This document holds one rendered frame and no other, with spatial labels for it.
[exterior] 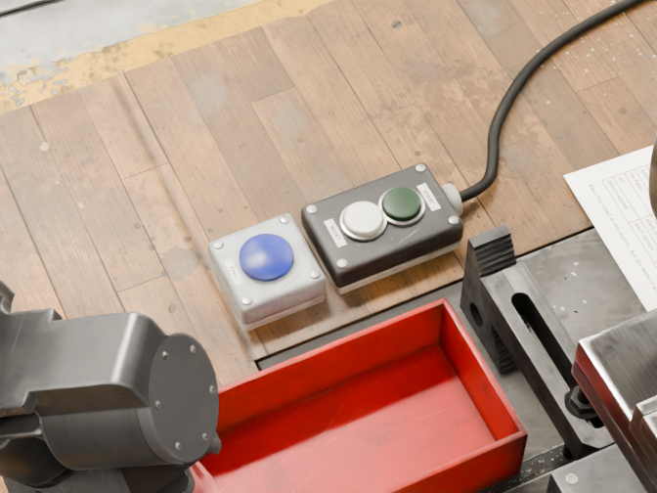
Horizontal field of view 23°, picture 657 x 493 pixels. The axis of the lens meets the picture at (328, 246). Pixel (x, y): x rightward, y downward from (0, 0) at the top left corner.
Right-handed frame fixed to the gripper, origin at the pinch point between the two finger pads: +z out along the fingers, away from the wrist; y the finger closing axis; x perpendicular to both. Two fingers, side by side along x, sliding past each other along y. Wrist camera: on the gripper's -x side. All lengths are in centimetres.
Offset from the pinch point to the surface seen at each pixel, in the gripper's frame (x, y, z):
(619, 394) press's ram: -6.7, 21.0, 7.7
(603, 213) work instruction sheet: 17.7, 24.4, 36.6
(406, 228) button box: 21.4, 12.5, 26.4
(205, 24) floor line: 129, -14, 116
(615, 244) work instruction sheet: 15.0, 23.7, 36.4
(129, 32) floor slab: 133, -24, 110
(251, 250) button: 24.0, 3.1, 20.0
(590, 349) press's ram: -3.6, 21.0, 7.7
